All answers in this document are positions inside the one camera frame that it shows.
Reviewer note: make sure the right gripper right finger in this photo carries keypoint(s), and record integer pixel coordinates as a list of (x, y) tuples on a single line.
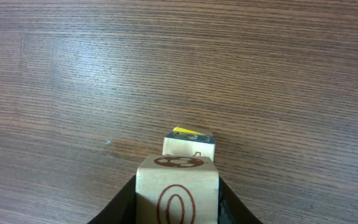
[(231, 209)]

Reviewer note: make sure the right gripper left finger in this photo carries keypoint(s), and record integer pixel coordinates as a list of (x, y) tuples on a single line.
[(121, 209)]

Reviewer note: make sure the wooden block with O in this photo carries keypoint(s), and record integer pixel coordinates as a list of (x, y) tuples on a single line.
[(177, 189)]

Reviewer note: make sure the plain wooden block blue edge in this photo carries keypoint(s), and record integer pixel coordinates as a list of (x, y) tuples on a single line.
[(178, 143)]

